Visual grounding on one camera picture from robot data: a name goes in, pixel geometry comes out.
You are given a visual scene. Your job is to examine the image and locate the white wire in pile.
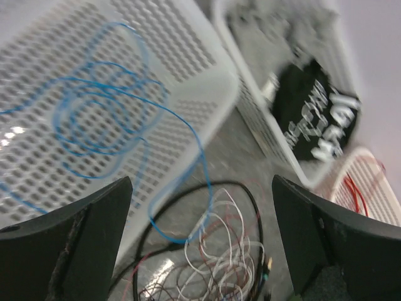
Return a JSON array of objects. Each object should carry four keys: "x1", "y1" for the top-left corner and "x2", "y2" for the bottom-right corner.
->
[{"x1": 175, "y1": 187, "x2": 266, "y2": 301}]

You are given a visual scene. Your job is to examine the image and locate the red cable in basket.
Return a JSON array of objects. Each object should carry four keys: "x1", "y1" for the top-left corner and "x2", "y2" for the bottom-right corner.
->
[{"x1": 343, "y1": 175, "x2": 369, "y2": 217}]

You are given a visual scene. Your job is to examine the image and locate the blue cable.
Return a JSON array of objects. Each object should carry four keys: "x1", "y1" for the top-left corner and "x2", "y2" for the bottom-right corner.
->
[
  {"x1": 51, "y1": 21, "x2": 172, "y2": 179},
  {"x1": 0, "y1": 77, "x2": 216, "y2": 245}
]

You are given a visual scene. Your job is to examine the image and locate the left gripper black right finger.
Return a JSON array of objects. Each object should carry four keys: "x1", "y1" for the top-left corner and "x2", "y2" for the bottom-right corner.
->
[{"x1": 272, "y1": 175, "x2": 400, "y2": 300}]

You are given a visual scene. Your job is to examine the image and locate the white rectangular basket back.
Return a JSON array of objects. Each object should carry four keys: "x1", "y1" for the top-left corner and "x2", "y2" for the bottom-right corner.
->
[{"x1": 211, "y1": 0, "x2": 366, "y2": 189}]

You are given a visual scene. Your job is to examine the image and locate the brown wire in pile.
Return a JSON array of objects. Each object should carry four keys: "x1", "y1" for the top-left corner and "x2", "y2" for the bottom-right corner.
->
[{"x1": 120, "y1": 178, "x2": 267, "y2": 301}]

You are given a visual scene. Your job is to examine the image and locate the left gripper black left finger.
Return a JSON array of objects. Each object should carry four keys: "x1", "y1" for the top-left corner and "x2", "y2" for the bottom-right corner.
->
[{"x1": 1, "y1": 176, "x2": 133, "y2": 300}]

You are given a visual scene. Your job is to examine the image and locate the white oval perforated basket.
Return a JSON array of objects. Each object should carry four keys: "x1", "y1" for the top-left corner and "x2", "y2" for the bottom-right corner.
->
[{"x1": 315, "y1": 146, "x2": 400, "y2": 226}]

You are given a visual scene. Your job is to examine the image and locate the thick black cable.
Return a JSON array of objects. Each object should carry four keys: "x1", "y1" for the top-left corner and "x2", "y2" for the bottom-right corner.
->
[{"x1": 109, "y1": 181, "x2": 273, "y2": 301}]

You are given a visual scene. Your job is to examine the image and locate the white rectangular basket left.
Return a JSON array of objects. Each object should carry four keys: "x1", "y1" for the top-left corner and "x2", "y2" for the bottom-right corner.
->
[{"x1": 1, "y1": 1, "x2": 239, "y2": 262}]

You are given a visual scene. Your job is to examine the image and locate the white rectangular basket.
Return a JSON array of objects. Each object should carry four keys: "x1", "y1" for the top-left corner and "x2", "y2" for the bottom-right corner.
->
[
  {"x1": 1, "y1": 1, "x2": 239, "y2": 262},
  {"x1": 211, "y1": 0, "x2": 366, "y2": 189}
]

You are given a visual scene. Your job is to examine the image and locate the black printed t-shirt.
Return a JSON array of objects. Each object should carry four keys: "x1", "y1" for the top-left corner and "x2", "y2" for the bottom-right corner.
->
[{"x1": 271, "y1": 60, "x2": 362, "y2": 162}]

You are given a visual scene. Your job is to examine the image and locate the blue cable in basket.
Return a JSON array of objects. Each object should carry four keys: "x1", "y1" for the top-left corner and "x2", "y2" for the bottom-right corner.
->
[{"x1": 51, "y1": 21, "x2": 172, "y2": 179}]

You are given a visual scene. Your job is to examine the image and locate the grey cloth in basket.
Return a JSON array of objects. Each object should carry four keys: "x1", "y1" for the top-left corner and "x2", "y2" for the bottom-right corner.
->
[{"x1": 229, "y1": 1, "x2": 338, "y2": 65}]

